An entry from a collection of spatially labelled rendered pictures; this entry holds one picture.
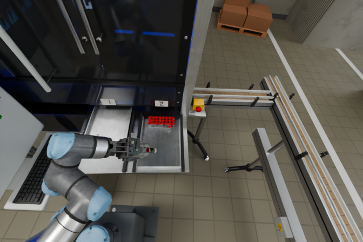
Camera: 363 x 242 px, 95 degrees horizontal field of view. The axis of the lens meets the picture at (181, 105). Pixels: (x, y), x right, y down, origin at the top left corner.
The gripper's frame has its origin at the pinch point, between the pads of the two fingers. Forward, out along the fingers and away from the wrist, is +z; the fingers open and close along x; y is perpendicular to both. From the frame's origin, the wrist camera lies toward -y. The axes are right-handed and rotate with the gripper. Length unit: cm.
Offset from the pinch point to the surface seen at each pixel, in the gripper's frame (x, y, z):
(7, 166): -4, -74, -35
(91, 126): 19, -54, -3
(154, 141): 8.0, -22.5, 24.8
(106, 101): 33, -39, -2
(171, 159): -3.2, -12.4, 30.2
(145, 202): -40, -86, 71
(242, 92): 47, 21, 79
